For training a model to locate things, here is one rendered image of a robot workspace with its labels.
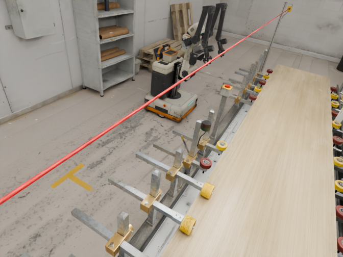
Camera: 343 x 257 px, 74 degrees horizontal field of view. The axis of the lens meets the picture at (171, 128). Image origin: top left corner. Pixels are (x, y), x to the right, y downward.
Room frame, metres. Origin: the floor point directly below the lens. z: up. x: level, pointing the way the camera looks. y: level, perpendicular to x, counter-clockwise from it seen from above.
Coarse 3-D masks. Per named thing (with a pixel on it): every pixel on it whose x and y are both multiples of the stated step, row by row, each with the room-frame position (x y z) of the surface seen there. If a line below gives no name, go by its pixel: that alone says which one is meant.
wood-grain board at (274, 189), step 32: (288, 96) 2.37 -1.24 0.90; (320, 96) 2.49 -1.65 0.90; (256, 128) 1.63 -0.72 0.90; (288, 128) 1.70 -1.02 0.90; (320, 128) 1.77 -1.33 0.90; (224, 160) 1.17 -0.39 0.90; (256, 160) 1.22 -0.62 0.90; (288, 160) 1.27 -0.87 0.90; (320, 160) 1.32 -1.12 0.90; (224, 192) 0.90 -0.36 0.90; (256, 192) 0.93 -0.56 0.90; (288, 192) 0.96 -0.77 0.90; (320, 192) 1.00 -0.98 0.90; (224, 224) 0.69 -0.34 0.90; (256, 224) 0.71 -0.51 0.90; (288, 224) 0.74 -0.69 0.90; (320, 224) 0.77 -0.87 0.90; (160, 256) 0.49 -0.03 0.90; (192, 256) 0.50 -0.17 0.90; (224, 256) 0.52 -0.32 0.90; (256, 256) 0.54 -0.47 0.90; (288, 256) 0.56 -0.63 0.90; (320, 256) 0.59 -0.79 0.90
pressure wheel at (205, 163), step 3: (201, 159) 1.15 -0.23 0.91; (204, 159) 1.15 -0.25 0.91; (207, 159) 1.15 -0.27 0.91; (201, 162) 1.12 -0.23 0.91; (204, 162) 1.12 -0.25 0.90; (207, 162) 1.13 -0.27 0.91; (210, 162) 1.13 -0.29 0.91; (201, 165) 1.10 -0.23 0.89; (204, 165) 1.09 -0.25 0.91; (207, 165) 1.10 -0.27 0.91; (210, 165) 1.10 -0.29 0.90; (204, 168) 1.09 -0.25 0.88; (207, 168) 1.09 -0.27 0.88
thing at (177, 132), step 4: (176, 132) 1.49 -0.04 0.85; (180, 132) 1.50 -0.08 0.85; (180, 136) 1.48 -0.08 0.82; (184, 136) 1.46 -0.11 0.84; (188, 136) 1.46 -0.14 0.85; (200, 140) 1.42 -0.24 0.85; (208, 144) 1.39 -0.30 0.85; (208, 148) 1.37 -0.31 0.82; (212, 148) 1.36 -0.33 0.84; (216, 148) 1.35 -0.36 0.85; (216, 152) 1.34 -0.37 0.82; (220, 152) 1.32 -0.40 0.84
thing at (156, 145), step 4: (156, 144) 1.29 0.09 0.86; (160, 144) 1.30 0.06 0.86; (160, 148) 1.27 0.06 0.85; (164, 148) 1.26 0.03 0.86; (168, 148) 1.26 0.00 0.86; (168, 152) 1.24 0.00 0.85; (172, 152) 1.22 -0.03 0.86; (184, 156) 1.20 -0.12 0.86; (192, 164) 1.15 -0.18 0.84; (196, 164) 1.14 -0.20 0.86; (200, 168) 1.12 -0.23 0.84
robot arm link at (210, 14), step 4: (208, 12) 2.79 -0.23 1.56; (212, 12) 2.84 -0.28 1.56; (208, 16) 2.82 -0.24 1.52; (212, 16) 2.82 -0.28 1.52; (208, 20) 2.82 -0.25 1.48; (208, 24) 2.81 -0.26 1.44; (208, 28) 2.81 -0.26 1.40; (208, 32) 2.81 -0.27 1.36; (204, 36) 2.82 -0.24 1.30; (208, 36) 2.82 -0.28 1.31; (204, 40) 2.81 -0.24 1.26
